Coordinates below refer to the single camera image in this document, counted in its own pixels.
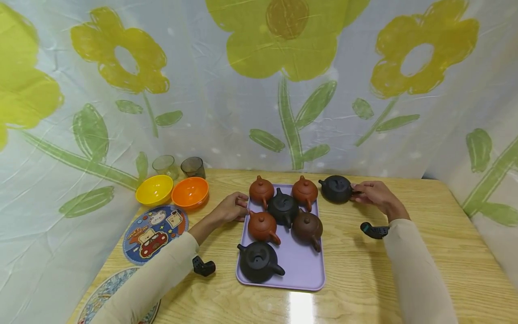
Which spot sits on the person's left hand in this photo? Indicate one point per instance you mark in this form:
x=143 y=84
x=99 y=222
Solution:
x=228 y=208

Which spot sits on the person's right hand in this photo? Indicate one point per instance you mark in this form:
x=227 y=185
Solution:
x=376 y=194

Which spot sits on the person's right fingers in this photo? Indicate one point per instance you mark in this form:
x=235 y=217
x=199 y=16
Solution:
x=360 y=190

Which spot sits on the person's left fingers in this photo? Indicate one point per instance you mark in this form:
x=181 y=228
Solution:
x=243 y=207

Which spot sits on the person's right forearm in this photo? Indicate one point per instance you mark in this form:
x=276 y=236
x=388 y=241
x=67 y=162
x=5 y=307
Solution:
x=417 y=274

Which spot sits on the person's left forearm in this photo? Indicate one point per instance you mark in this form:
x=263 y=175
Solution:
x=153 y=279

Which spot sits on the red-brown clay teapot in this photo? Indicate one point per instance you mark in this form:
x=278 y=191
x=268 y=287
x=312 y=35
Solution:
x=304 y=191
x=261 y=226
x=261 y=191

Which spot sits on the round black clay teapot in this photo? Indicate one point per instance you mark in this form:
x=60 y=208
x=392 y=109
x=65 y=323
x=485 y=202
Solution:
x=282 y=208

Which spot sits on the black wrist band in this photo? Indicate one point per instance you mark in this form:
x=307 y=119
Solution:
x=203 y=267
x=374 y=231

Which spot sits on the orange plastic bowl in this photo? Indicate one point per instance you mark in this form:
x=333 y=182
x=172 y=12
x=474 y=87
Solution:
x=190 y=192

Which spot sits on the dark grey glass cup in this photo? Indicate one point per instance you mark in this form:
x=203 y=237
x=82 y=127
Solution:
x=193 y=167

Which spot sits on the dark brown clay teapot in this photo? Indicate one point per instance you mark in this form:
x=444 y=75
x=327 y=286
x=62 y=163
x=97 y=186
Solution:
x=306 y=227

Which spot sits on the purple rectangular tray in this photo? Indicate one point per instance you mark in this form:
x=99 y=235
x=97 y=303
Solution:
x=297 y=265

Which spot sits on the clear green glass cup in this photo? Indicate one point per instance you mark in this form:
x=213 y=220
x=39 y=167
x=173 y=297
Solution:
x=164 y=165

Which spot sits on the yellow plastic bowl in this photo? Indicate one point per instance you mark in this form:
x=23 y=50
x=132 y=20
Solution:
x=154 y=190

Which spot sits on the round cartoon car mat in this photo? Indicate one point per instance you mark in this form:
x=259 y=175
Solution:
x=153 y=234

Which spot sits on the round blue patterned mat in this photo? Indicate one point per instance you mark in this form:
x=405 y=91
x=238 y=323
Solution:
x=101 y=294

